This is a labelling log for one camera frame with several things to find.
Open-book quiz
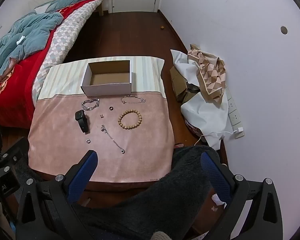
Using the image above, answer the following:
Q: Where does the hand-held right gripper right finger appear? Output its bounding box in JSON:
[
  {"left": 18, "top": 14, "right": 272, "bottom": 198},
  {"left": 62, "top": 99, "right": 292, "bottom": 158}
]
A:
[{"left": 200, "top": 150, "right": 283, "bottom": 240}]

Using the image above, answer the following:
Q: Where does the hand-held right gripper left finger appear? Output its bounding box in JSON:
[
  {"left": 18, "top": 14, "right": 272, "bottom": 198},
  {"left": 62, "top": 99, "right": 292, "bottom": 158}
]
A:
[{"left": 16, "top": 150, "right": 98, "bottom": 240}]

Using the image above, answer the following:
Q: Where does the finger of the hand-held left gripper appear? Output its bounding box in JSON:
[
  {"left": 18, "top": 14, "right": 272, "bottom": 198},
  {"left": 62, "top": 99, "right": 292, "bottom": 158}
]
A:
[{"left": 0, "top": 137, "right": 30, "bottom": 172}]

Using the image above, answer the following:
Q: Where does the silver pendant necklace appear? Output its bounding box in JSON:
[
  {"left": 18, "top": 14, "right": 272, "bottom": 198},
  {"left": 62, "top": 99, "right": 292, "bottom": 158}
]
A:
[{"left": 101, "top": 124, "right": 126, "bottom": 154}]

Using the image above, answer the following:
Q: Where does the black smartwatch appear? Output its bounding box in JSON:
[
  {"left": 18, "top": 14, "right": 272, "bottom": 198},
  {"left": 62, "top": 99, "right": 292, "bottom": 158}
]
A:
[{"left": 75, "top": 110, "right": 90, "bottom": 133}]

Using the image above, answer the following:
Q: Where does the wooden bead bracelet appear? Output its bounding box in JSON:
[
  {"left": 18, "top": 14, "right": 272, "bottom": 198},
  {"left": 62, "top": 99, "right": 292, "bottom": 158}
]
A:
[{"left": 118, "top": 109, "right": 142, "bottom": 130}]

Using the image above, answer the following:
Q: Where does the thick silver chain bracelet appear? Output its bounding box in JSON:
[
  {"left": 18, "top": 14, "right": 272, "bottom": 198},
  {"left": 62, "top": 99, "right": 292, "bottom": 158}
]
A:
[{"left": 81, "top": 98, "right": 101, "bottom": 111}]

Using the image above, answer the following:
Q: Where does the thin silver chain bracelet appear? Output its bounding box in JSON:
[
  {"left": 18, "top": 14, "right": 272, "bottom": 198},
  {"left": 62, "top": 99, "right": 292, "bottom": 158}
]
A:
[{"left": 121, "top": 94, "right": 147, "bottom": 104}]

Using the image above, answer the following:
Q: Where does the pink and striped table cloth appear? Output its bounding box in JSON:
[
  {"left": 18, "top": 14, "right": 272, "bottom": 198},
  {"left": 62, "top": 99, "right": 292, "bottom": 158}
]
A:
[{"left": 28, "top": 56, "right": 175, "bottom": 183}]

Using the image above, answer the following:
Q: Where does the pile of cloth and boxes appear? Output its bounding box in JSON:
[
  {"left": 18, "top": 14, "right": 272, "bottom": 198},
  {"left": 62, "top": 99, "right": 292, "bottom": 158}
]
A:
[{"left": 170, "top": 49, "right": 234, "bottom": 150}]

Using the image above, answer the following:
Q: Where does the bed with red blanket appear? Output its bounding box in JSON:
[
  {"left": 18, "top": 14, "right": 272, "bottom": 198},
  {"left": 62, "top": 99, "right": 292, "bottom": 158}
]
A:
[{"left": 0, "top": 0, "right": 100, "bottom": 129}]

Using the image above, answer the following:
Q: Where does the white power strip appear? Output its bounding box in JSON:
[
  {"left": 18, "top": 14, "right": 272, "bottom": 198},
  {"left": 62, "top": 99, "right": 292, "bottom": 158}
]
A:
[{"left": 225, "top": 87, "right": 242, "bottom": 127}]

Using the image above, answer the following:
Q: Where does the brown cardboard box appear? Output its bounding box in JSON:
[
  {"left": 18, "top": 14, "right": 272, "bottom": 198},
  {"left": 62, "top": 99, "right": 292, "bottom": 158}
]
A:
[{"left": 170, "top": 66, "right": 200, "bottom": 103}]

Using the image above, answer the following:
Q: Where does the beige geometric patterned scarf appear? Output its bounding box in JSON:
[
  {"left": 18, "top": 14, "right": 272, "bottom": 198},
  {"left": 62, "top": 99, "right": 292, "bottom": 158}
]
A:
[{"left": 187, "top": 44, "right": 227, "bottom": 105}]

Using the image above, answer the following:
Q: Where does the blue quilt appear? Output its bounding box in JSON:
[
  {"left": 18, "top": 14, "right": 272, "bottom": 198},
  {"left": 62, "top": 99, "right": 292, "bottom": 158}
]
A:
[{"left": 0, "top": 0, "right": 100, "bottom": 85}]

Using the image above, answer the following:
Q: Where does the checkered mattress pad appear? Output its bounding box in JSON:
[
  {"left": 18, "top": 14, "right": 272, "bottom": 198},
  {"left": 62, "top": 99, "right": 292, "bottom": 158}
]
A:
[{"left": 32, "top": 0, "right": 104, "bottom": 103}]

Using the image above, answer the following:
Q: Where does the white charger cable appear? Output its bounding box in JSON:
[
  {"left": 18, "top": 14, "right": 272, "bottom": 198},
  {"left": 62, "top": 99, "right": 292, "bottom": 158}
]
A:
[{"left": 195, "top": 130, "right": 237, "bottom": 145}]

